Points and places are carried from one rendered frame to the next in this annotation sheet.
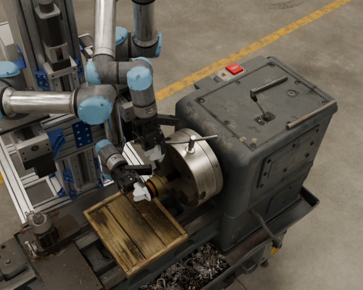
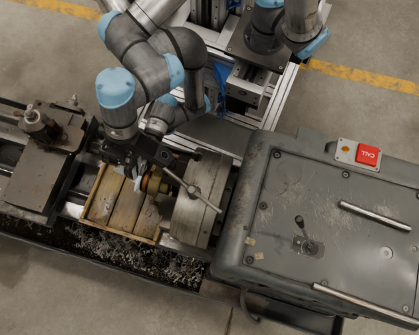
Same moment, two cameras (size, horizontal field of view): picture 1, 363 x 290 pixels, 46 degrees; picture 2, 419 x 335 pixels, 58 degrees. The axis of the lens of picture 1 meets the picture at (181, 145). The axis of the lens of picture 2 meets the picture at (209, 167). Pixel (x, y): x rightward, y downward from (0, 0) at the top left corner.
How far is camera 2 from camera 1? 102 cm
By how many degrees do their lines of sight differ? 33
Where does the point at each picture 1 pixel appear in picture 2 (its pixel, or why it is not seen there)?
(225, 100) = (300, 181)
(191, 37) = not seen: outside the picture
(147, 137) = (105, 151)
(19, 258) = not seen: hidden behind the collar
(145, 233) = (132, 205)
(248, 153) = (233, 261)
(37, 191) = not seen: hidden behind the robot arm
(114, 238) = (108, 181)
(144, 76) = (107, 92)
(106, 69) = (116, 38)
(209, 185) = (185, 238)
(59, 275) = (29, 169)
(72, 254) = (56, 163)
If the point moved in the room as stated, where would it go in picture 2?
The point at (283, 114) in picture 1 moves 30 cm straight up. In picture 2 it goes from (335, 264) to (388, 254)
